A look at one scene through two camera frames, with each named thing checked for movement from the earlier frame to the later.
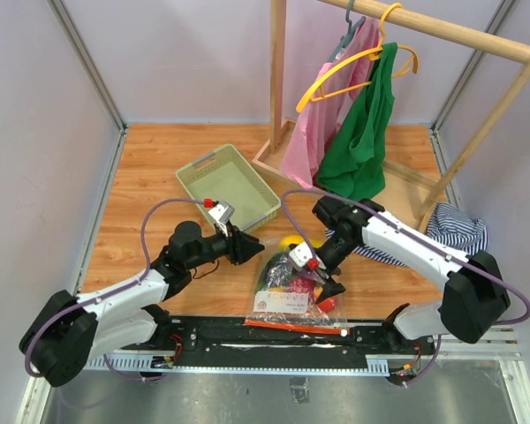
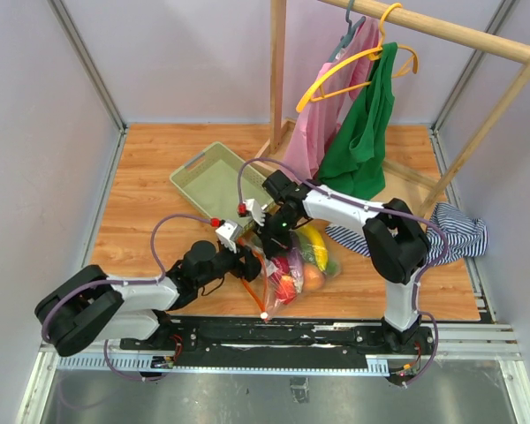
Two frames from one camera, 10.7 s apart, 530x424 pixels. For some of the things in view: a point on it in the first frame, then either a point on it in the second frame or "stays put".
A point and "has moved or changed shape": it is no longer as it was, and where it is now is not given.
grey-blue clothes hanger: x=352 y=28 stays put
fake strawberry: x=329 y=304 -> x=285 y=290
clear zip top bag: x=288 y=297 has moved or changed shape
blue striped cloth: x=450 y=228 stays put
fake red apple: x=299 y=284 -> x=282 y=263
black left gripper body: x=212 y=248 -> x=229 y=261
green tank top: x=355 y=164 stays put
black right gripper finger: x=329 y=289 -> x=275 y=250
